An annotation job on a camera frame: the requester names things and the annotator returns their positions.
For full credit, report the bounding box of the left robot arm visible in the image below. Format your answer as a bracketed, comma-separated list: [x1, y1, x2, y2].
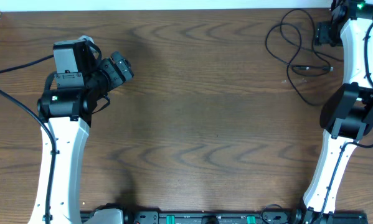
[29, 35, 134, 223]

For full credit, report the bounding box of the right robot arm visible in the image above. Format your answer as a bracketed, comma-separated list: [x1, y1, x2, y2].
[290, 0, 373, 223]

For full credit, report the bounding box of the clear tape scrap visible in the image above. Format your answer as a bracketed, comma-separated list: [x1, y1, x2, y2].
[281, 78, 307, 85]

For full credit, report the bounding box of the black left camera cable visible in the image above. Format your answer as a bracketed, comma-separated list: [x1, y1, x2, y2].
[0, 54, 58, 224]

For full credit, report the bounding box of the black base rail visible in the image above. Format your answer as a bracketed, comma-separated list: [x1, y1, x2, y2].
[80, 203, 368, 224]

